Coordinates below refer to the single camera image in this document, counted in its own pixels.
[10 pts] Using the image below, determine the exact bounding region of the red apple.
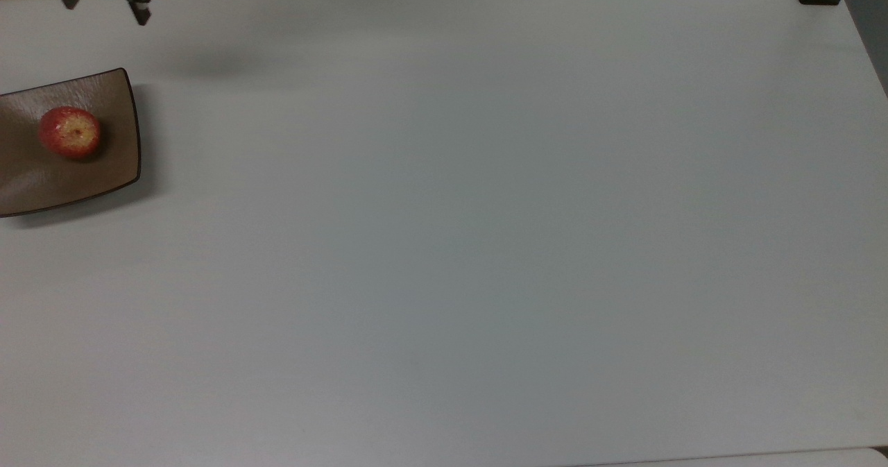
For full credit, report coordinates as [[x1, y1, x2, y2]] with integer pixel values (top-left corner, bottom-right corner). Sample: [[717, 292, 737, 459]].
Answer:
[[37, 106, 103, 160]]

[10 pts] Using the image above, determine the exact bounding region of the brown square ceramic plate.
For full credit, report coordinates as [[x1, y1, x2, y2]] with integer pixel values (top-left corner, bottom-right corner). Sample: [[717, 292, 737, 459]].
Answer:
[[0, 68, 142, 219]]

